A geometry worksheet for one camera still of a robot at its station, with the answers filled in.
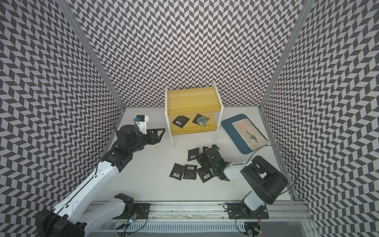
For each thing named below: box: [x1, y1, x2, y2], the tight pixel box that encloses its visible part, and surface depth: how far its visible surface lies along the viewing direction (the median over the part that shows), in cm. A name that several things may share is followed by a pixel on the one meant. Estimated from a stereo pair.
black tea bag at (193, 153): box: [187, 147, 200, 162], surface depth 94 cm
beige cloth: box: [231, 118, 269, 151], surface depth 104 cm
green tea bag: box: [191, 114, 210, 128], surface depth 91 cm
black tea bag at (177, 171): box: [169, 162, 185, 181], surface depth 88 cm
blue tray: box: [221, 113, 269, 155], surface depth 104 cm
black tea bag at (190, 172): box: [183, 163, 198, 180], surface depth 88 cm
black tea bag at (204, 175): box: [196, 166, 215, 184], surface depth 86 cm
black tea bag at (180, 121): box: [172, 115, 190, 129], surface depth 91 cm
